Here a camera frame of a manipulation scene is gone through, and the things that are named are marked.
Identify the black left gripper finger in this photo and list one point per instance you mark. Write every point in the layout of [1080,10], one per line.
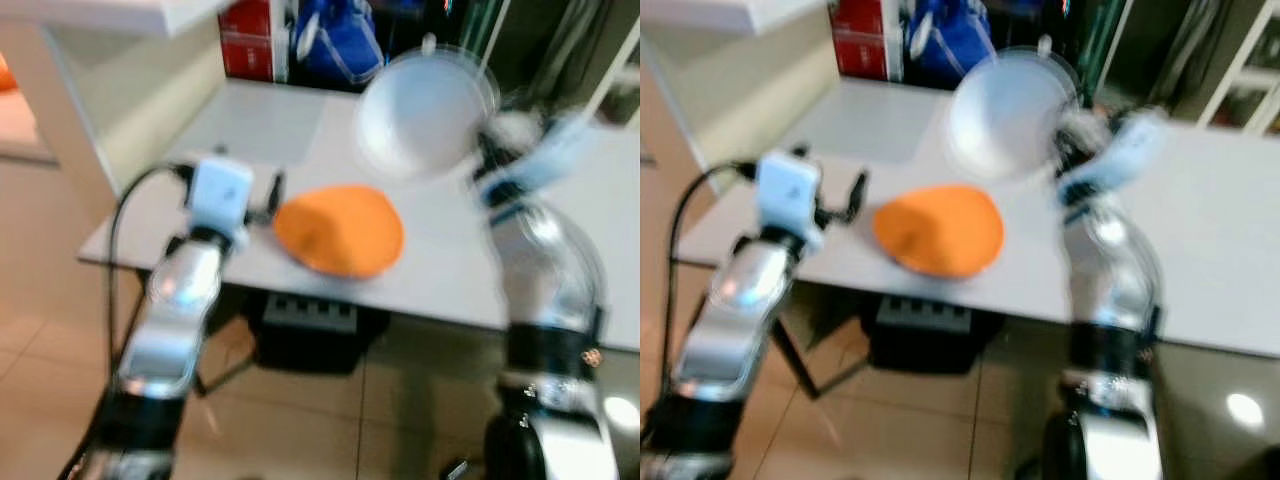
[277,192]
[858,196]

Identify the white bowl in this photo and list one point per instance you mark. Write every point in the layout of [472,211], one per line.
[1010,115]
[420,115]

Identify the orange oval placemat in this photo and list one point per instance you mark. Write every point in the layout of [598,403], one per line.
[940,232]
[340,232]

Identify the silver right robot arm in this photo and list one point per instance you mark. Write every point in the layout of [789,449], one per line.
[545,280]
[1110,280]

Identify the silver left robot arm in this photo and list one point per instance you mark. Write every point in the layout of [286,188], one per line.
[730,320]
[165,320]

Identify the dark shelf unit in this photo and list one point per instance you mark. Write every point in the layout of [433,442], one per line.
[540,40]
[1150,40]

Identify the black crate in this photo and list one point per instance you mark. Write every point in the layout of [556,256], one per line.
[315,330]
[935,330]

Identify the white framed glass cabinet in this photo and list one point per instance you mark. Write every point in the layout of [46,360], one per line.
[1245,90]
[618,75]

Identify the red box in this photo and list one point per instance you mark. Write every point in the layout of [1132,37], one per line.
[858,40]
[247,40]

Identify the blue bag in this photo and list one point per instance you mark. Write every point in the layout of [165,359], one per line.
[948,40]
[338,40]

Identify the white counter block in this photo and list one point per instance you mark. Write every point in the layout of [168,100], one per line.
[110,90]
[730,80]

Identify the orange item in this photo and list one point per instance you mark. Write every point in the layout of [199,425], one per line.
[5,72]

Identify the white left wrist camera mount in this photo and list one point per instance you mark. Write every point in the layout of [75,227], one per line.
[220,195]
[790,195]

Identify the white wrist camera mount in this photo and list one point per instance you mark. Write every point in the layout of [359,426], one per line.
[790,195]
[1120,155]
[545,155]
[220,195]

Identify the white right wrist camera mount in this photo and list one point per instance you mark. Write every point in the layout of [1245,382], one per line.
[1120,155]
[545,155]

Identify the black metal table frame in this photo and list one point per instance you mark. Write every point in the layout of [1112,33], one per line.
[800,365]
[228,370]

